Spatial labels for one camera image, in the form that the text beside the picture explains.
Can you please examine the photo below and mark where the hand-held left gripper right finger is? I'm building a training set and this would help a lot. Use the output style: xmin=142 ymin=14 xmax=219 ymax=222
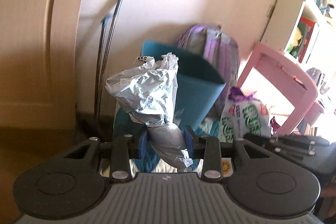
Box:
xmin=184 ymin=126 xmax=265 ymax=180

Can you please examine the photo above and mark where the yellow green plush toy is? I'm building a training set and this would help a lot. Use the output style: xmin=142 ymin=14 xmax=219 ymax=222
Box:
xmin=287 ymin=27 xmax=303 ymax=54

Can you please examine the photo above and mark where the teal white zigzag quilt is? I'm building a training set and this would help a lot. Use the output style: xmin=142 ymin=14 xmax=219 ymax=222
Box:
xmin=113 ymin=103 xmax=223 ymax=174

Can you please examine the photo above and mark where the pink chair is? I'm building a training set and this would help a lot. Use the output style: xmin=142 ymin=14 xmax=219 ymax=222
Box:
xmin=236 ymin=42 xmax=332 ymax=136

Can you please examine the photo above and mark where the silver white bag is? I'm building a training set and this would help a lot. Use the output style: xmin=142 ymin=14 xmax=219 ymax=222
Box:
xmin=105 ymin=53 xmax=193 ymax=169

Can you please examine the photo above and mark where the red picture box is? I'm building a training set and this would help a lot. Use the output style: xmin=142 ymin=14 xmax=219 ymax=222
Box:
xmin=297 ymin=17 xmax=320 ymax=62

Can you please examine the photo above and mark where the grey long-handled dustpan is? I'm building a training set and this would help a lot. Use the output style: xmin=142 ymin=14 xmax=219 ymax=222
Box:
xmin=75 ymin=15 xmax=116 ymax=143

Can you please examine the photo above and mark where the teal bin with deer print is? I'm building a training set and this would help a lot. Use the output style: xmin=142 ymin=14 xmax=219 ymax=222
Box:
xmin=141 ymin=41 xmax=226 ymax=132

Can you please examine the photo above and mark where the purple grey backpack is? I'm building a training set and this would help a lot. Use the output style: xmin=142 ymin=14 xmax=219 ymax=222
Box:
xmin=176 ymin=25 xmax=240 ymax=119

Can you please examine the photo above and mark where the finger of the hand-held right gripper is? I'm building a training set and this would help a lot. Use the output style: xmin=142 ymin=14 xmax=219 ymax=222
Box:
xmin=244 ymin=133 xmax=331 ymax=149
xmin=273 ymin=147 xmax=316 ymax=162

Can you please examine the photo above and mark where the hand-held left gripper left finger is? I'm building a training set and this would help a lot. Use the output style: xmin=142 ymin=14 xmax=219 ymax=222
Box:
xmin=62 ymin=132 xmax=150 ymax=181

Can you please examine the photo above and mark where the cream panelled door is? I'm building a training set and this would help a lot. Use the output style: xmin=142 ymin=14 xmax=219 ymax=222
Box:
xmin=0 ymin=0 xmax=92 ymax=132

